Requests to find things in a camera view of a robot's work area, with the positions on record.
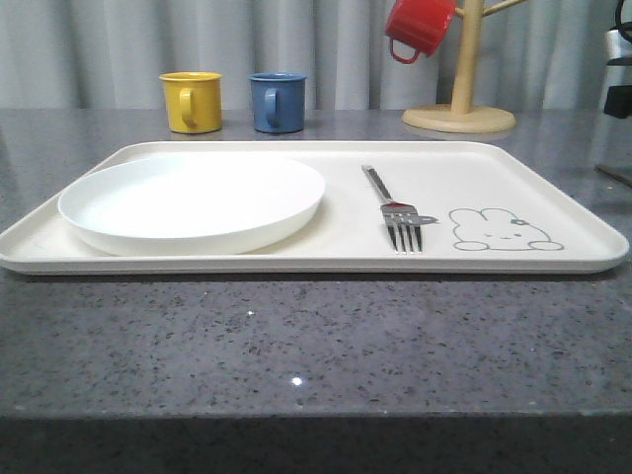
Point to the silver fork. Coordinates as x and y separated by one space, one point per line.
402 221

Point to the wooden mug tree stand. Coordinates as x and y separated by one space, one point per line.
461 115

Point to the yellow mug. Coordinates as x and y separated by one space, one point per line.
193 101

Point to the grey curtain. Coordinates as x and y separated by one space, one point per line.
538 55

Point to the red mug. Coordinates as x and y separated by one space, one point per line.
420 25

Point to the blue mug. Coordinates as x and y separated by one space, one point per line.
278 101

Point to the white round plate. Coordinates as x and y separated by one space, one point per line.
192 204

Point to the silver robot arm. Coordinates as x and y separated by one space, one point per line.
618 53

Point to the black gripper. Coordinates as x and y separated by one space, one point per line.
618 102

